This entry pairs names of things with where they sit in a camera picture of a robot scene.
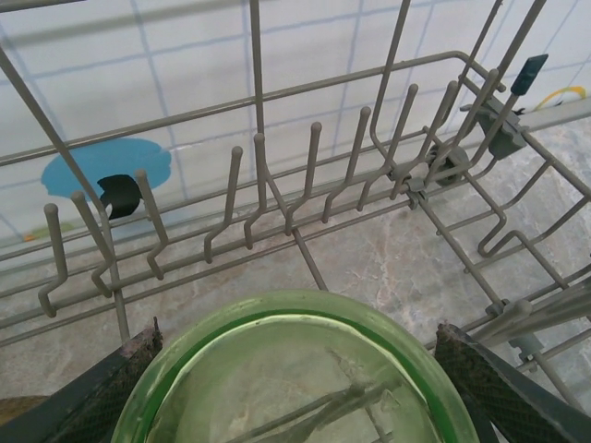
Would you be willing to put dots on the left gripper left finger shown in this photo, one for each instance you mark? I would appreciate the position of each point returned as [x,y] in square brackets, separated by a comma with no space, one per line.
[92,406]

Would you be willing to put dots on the translucent green glass cup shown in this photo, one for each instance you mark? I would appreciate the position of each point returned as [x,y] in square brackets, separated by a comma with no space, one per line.
[286,307]

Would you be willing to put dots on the blue blob black fin sticker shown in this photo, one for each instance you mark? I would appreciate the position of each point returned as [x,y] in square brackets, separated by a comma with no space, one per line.
[74,171]

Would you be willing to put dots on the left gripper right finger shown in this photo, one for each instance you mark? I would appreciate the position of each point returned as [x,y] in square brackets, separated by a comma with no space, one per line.
[498,397]

